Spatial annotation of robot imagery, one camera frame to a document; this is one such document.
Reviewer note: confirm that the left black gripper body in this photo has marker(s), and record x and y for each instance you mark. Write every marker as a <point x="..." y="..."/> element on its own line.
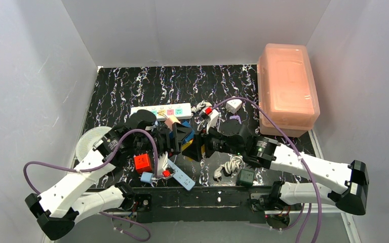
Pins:
<point x="174" y="141"/>

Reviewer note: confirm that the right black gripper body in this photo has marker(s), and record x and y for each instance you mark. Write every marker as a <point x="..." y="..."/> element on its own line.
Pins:
<point x="204" y="145"/>

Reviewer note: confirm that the blue cube socket adapter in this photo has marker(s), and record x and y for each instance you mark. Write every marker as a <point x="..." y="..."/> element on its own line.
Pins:
<point x="187" y="138"/>

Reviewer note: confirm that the small pink charger plug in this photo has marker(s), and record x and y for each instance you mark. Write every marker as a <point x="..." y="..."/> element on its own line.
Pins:
<point x="170" y="121"/>

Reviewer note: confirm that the white power strip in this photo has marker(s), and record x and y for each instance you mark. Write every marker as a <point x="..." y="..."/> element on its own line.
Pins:
<point x="179" y="110"/>

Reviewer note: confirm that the blue power strip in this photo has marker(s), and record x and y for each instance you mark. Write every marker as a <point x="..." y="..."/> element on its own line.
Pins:
<point x="181" y="177"/>

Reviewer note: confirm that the red cube socket adapter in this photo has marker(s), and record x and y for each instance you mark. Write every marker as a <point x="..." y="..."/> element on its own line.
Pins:
<point x="142" y="163"/>

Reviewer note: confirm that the green cube socket adapter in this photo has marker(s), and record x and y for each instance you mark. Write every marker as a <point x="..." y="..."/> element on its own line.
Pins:
<point x="245" y="178"/>

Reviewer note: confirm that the white cube socket adapter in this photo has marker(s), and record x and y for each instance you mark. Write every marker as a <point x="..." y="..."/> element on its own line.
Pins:
<point x="233" y="105"/>

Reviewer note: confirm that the light blue charger plug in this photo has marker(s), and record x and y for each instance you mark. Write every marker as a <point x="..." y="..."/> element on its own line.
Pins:
<point x="147" y="177"/>

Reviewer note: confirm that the yellow cube socket adapter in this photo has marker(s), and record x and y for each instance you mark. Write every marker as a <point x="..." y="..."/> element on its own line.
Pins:
<point x="187" y="144"/>

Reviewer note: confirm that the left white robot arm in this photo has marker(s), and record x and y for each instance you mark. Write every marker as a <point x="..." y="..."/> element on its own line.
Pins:
<point x="142" y="139"/>

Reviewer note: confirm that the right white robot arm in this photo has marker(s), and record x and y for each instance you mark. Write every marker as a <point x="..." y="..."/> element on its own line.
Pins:
<point x="342" y="185"/>

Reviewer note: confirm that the pink translucent storage box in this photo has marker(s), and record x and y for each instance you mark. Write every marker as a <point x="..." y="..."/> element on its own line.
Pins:
<point x="286" y="88"/>

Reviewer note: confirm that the white filament spool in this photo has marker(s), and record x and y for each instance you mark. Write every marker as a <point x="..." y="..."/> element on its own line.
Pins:
<point x="88" y="139"/>

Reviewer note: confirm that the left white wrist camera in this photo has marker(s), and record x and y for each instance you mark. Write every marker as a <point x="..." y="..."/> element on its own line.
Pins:
<point x="162" y="169"/>

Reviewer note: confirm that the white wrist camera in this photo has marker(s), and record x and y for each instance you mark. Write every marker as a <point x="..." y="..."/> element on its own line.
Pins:
<point x="210" y="117"/>
<point x="162" y="169"/>

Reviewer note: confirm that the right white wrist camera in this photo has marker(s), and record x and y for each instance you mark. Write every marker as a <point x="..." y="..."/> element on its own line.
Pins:
<point x="210" y="117"/>

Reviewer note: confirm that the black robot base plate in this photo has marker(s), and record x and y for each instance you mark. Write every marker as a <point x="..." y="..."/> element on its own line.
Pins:
<point x="201" y="204"/>

